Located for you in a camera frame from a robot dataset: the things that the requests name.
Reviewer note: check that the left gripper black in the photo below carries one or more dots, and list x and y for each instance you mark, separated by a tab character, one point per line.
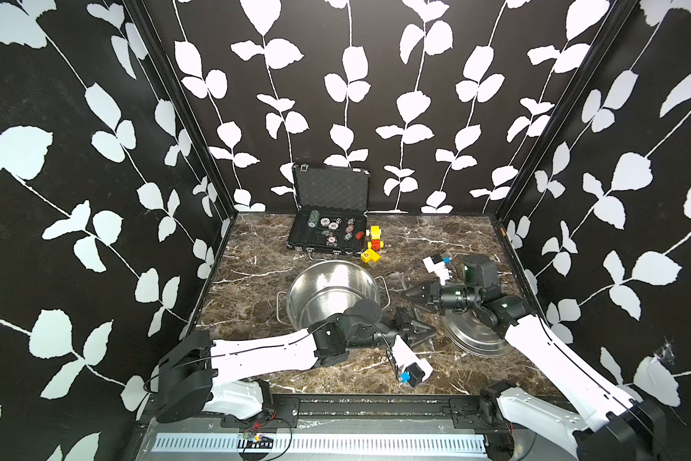
404	325

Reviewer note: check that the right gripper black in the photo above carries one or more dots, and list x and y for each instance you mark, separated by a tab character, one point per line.
432	293

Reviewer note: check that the steel pot lid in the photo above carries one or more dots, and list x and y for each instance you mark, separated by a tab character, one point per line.
470	335

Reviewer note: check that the stainless steel pot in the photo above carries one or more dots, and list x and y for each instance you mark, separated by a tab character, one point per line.
328	287

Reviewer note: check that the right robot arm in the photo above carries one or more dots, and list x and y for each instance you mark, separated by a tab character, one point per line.
605	422

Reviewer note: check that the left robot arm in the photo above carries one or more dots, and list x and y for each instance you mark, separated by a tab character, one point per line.
223	377

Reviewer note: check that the yellow number six block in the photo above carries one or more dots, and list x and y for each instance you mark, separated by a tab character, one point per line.
370	256

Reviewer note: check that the yellow red toy car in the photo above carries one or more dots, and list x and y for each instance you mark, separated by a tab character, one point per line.
375	242

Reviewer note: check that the black poker chip case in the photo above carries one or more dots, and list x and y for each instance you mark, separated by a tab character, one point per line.
332	204

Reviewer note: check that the white perforated strip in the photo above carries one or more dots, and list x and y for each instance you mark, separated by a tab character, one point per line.
361	444

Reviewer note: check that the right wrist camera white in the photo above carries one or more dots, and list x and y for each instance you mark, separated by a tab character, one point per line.
438	265

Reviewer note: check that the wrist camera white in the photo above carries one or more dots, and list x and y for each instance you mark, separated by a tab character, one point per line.
438	265
409	368

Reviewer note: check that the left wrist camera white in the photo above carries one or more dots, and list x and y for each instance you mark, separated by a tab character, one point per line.
409	368

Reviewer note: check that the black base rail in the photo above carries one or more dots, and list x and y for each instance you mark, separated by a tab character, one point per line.
461	412

